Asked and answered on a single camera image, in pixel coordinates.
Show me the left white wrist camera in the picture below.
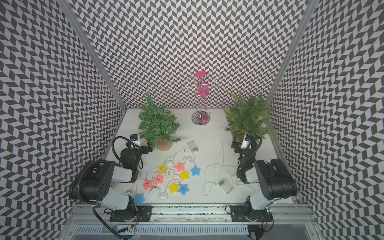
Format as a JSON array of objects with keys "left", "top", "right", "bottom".
[{"left": 130, "top": 134, "right": 141, "bottom": 148}]

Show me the clear battery box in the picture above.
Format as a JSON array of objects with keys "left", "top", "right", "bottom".
[{"left": 187, "top": 141, "right": 199, "bottom": 153}]

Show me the left green christmas tree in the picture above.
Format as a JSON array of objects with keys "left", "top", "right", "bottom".
[{"left": 138, "top": 93, "right": 181, "bottom": 151}]

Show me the thin wire fairy light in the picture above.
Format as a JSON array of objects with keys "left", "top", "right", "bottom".
[{"left": 203, "top": 141, "right": 257, "bottom": 196}]

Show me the fairy light battery box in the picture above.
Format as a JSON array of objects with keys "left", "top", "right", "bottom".
[{"left": 216, "top": 178, "right": 234, "bottom": 195}]

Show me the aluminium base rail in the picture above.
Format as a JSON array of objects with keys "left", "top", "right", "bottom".
[{"left": 64, "top": 203, "right": 319, "bottom": 240}]

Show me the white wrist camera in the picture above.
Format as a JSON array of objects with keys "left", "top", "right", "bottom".
[
  {"left": 130, "top": 134, "right": 141, "bottom": 148},
  {"left": 241, "top": 134, "right": 253, "bottom": 149}
]

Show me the star cloud string light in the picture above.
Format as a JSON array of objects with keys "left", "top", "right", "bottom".
[{"left": 114, "top": 145, "right": 207, "bottom": 205}]

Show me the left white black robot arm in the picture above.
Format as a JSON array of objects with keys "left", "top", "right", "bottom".
[{"left": 68, "top": 134, "right": 153, "bottom": 222}]

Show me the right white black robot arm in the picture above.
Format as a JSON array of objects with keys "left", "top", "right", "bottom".
[{"left": 231, "top": 136, "right": 298, "bottom": 222}]

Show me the right green fern tree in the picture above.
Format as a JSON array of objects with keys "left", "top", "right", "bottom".
[{"left": 223, "top": 92, "right": 278, "bottom": 142}]

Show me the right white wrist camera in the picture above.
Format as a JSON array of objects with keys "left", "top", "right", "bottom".
[{"left": 241, "top": 134, "right": 253, "bottom": 149}]

